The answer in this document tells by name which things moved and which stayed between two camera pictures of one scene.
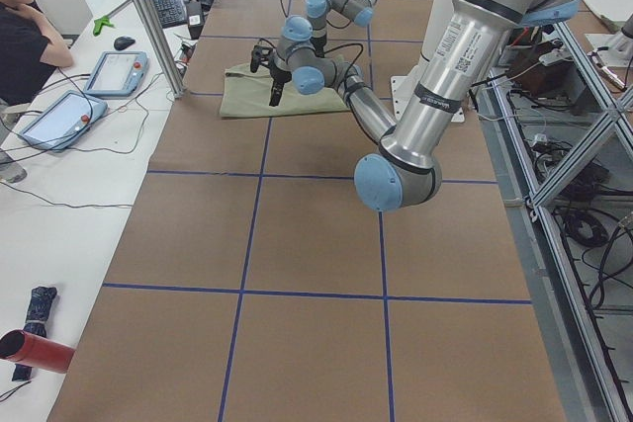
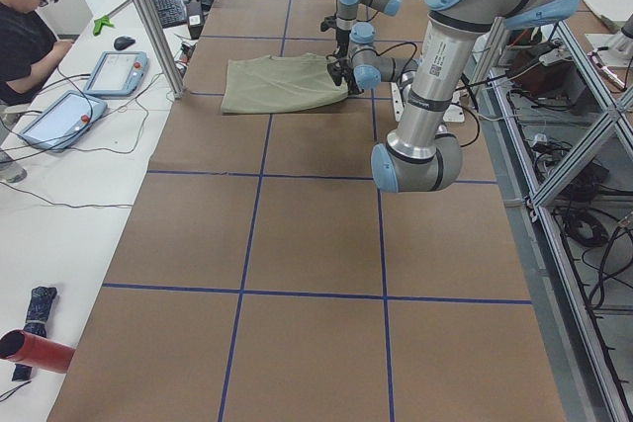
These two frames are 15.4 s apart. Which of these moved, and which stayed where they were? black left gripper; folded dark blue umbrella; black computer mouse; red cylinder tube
Moved: black left gripper
Stayed: red cylinder tube; folded dark blue umbrella; black computer mouse
